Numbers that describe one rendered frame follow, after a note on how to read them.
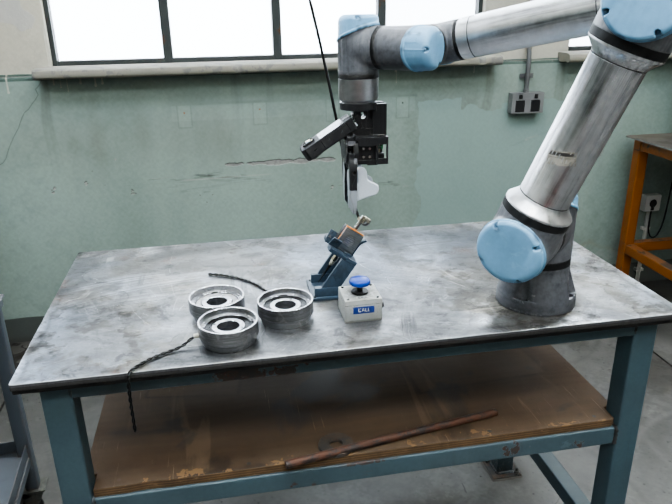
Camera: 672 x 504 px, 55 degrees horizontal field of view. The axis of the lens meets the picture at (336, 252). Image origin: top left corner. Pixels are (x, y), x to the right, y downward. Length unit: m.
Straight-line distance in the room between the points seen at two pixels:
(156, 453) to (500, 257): 0.75
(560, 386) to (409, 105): 1.63
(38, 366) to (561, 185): 0.90
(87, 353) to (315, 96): 1.80
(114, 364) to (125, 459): 0.26
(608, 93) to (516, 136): 2.04
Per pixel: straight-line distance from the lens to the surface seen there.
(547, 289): 1.26
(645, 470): 2.29
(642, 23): 0.98
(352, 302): 1.18
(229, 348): 1.11
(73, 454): 1.24
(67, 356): 1.19
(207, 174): 2.76
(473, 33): 1.22
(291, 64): 2.62
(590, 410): 1.48
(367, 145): 1.21
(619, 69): 1.02
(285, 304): 1.23
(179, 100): 2.71
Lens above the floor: 1.35
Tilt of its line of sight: 21 degrees down
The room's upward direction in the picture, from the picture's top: 1 degrees counter-clockwise
